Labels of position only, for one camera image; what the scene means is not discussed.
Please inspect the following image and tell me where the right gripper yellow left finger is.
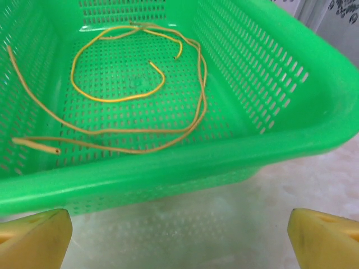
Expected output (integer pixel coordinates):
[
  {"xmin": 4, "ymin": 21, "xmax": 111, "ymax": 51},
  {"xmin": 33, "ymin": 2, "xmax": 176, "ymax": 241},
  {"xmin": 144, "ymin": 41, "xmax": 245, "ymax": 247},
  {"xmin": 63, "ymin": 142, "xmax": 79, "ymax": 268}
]
[{"xmin": 0, "ymin": 208, "xmax": 73, "ymax": 269}]

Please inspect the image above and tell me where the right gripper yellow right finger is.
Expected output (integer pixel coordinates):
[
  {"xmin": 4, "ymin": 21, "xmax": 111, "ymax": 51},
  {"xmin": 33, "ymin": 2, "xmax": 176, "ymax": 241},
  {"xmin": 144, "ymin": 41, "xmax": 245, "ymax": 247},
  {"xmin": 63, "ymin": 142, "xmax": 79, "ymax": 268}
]
[{"xmin": 288, "ymin": 208, "xmax": 359, "ymax": 269}]

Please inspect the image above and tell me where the bright green plastic basket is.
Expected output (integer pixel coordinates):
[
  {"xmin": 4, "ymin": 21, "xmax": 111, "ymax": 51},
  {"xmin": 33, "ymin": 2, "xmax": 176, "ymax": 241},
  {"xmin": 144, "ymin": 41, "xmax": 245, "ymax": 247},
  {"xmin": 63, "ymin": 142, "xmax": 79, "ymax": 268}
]
[{"xmin": 0, "ymin": 0, "xmax": 359, "ymax": 218}]

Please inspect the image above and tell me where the bright yellow thin cable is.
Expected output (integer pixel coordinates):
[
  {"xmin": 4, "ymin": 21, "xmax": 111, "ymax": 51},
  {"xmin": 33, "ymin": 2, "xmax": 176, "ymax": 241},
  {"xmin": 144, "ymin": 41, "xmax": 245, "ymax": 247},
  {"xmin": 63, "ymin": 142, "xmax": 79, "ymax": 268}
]
[{"xmin": 70, "ymin": 24, "xmax": 183, "ymax": 104}]

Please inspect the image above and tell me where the right aluminium frame post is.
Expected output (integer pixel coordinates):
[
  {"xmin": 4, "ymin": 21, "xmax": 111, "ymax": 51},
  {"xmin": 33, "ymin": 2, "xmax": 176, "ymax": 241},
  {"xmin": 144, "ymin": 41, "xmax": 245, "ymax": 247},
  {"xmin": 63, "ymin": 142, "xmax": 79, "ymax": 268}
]
[{"xmin": 291, "ymin": 0, "xmax": 334, "ymax": 31}]

